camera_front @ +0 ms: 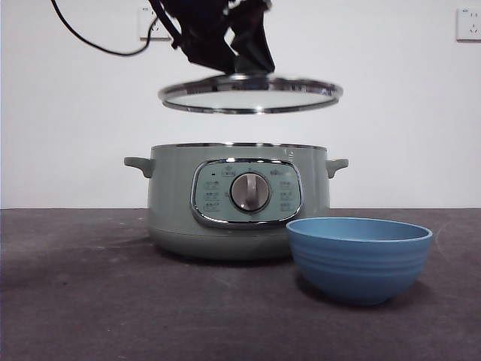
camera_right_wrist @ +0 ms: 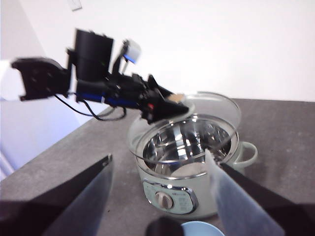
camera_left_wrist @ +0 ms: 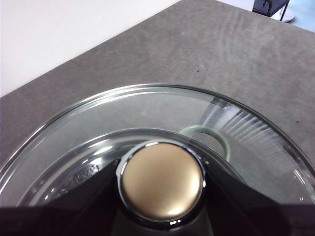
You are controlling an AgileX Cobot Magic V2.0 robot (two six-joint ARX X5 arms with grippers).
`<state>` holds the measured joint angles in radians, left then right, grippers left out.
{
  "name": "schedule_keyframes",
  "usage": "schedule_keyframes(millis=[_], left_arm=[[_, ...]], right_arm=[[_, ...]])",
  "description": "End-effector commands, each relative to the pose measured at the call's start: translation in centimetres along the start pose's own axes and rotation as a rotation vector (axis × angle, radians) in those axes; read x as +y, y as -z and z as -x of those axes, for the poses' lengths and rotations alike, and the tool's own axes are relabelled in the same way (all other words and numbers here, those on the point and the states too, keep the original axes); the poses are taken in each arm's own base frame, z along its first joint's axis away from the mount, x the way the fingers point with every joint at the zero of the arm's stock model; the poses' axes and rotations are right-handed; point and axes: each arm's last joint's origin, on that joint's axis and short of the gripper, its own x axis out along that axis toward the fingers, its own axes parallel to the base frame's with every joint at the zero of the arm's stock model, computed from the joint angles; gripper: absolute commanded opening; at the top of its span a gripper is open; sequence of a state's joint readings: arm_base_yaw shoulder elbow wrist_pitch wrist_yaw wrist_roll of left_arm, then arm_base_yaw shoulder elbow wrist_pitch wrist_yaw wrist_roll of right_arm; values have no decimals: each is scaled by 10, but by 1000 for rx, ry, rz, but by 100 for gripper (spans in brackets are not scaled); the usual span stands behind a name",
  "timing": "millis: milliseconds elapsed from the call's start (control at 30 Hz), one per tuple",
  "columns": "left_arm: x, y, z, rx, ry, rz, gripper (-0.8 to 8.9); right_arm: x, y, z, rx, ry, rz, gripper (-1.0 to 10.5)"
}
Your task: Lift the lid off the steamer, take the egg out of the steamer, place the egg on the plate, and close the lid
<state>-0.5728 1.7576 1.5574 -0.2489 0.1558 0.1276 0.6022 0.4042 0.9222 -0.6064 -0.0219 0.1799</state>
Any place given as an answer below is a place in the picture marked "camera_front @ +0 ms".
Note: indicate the white wall socket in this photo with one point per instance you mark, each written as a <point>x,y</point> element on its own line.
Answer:
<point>469,24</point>
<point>145,22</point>

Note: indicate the pale green electric steamer pot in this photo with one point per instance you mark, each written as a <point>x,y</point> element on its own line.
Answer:
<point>176,210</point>

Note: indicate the glass lid with green knob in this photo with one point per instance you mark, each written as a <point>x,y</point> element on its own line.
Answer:
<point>248,99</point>

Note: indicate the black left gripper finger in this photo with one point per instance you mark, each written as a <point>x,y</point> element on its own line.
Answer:
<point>206,37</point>
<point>253,41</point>

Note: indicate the blue ribbed bowl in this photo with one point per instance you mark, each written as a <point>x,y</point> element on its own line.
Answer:
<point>357,267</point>

